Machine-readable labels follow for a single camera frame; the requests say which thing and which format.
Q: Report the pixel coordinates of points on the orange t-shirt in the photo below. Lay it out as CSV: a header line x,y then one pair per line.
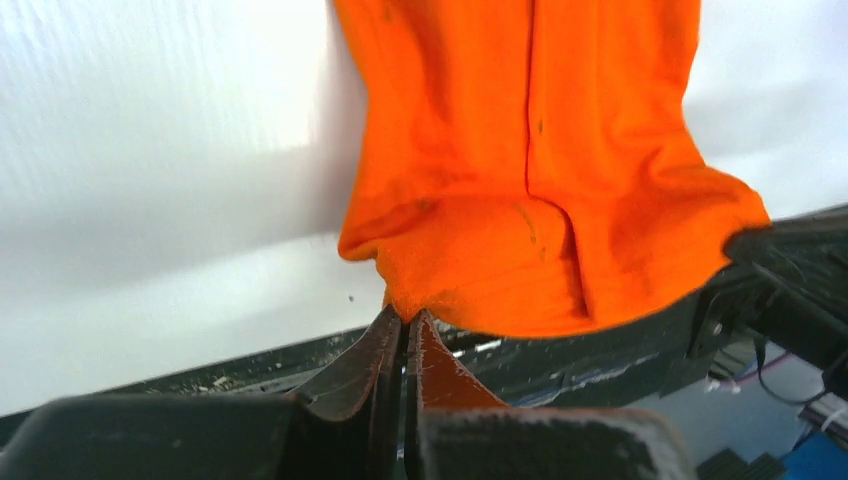
x,y
526,170

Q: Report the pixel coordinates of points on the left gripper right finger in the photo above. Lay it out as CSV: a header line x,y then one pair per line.
x,y
456,428

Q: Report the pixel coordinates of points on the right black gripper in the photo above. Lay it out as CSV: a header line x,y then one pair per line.
x,y
787,283

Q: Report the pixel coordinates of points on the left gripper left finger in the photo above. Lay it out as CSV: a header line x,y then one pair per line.
x,y
342,423

